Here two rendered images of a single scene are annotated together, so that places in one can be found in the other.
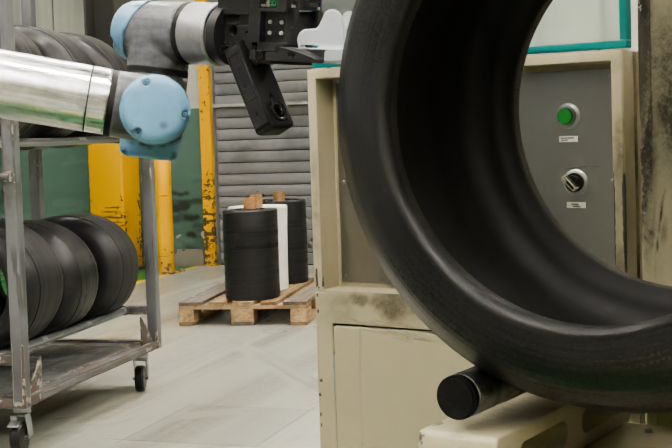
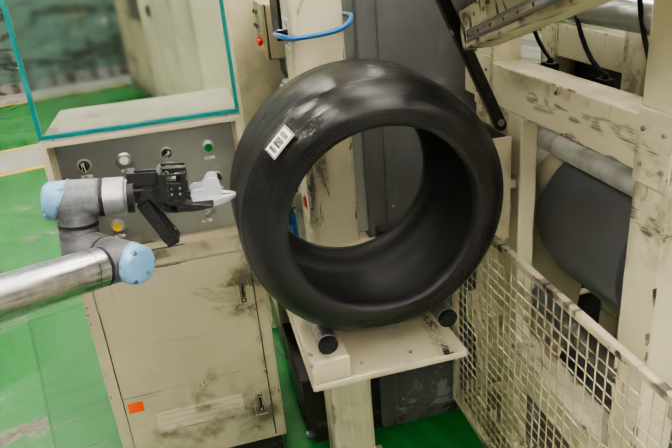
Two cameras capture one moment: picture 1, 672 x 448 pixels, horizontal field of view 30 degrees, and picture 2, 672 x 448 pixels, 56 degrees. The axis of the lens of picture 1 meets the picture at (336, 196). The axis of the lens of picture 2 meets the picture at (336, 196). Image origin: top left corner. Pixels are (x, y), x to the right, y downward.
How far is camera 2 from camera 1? 96 cm
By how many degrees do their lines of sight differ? 48
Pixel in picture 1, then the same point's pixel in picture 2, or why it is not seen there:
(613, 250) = not seen: hidden behind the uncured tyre
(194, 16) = (115, 192)
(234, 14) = (141, 186)
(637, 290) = (336, 254)
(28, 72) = (65, 276)
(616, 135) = not seen: hidden behind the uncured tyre
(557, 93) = (200, 136)
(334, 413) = (99, 321)
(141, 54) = (76, 220)
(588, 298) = (316, 263)
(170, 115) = (150, 265)
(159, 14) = (84, 194)
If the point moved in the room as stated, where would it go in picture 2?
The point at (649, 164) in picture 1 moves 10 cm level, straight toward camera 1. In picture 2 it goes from (313, 191) to (335, 202)
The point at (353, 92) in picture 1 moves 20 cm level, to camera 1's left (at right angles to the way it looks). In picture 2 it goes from (267, 232) to (181, 276)
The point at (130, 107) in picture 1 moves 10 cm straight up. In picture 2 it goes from (131, 271) to (118, 221)
